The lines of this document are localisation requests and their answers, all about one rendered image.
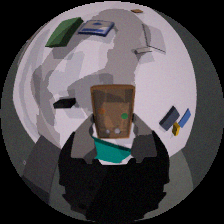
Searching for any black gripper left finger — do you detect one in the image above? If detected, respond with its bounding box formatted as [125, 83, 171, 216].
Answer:
[58, 114, 97, 187]

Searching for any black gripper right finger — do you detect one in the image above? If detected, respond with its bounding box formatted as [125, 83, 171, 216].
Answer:
[131, 113, 170, 185]

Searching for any blue flat square pad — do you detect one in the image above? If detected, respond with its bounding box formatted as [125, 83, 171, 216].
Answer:
[178, 109, 191, 128]

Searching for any small yellow block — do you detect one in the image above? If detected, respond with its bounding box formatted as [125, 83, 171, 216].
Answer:
[172, 122, 180, 136]

